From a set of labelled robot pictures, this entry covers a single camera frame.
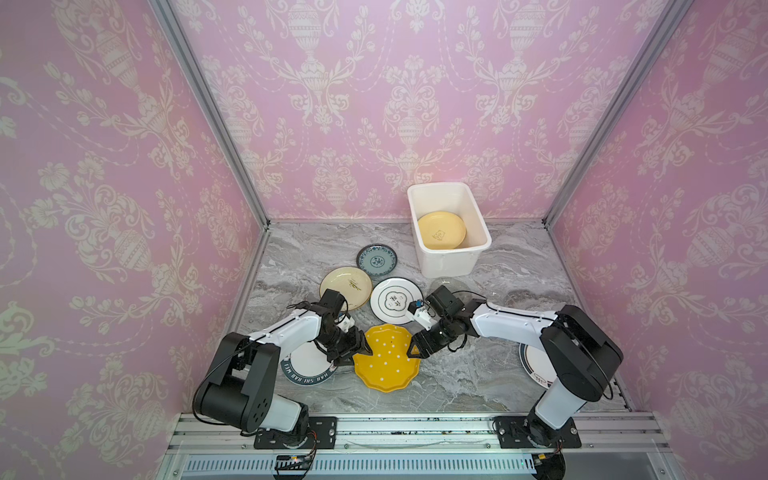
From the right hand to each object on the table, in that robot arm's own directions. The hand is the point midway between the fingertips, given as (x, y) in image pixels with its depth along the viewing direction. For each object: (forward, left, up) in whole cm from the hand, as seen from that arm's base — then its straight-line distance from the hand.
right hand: (417, 349), depth 86 cm
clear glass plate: (+22, -16, -1) cm, 27 cm away
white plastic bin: (+54, -19, +10) cm, 58 cm away
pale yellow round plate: (+46, -14, +1) cm, 48 cm away
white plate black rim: (+19, +7, -2) cm, 20 cm away
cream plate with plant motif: (+23, +19, 0) cm, 30 cm away
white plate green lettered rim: (-2, +31, -1) cm, 31 cm away
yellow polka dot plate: (-4, +8, -3) cm, 10 cm away
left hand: (-2, +14, +1) cm, 15 cm away
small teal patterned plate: (+35, +11, -1) cm, 37 cm away
